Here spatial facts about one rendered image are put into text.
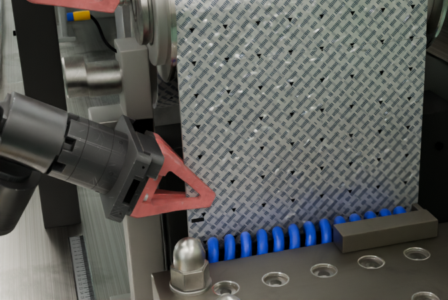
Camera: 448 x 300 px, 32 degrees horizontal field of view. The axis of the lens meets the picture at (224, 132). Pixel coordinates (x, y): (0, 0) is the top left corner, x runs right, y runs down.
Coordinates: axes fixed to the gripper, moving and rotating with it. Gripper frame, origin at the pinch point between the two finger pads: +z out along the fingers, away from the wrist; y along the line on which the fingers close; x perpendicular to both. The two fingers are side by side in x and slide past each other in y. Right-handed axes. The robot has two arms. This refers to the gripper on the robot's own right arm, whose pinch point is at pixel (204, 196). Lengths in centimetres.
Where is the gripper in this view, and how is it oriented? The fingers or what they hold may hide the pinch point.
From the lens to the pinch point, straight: 72.9
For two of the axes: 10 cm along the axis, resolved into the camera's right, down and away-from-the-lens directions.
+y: 2.5, 3.5, -9.0
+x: 4.4, -8.7, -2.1
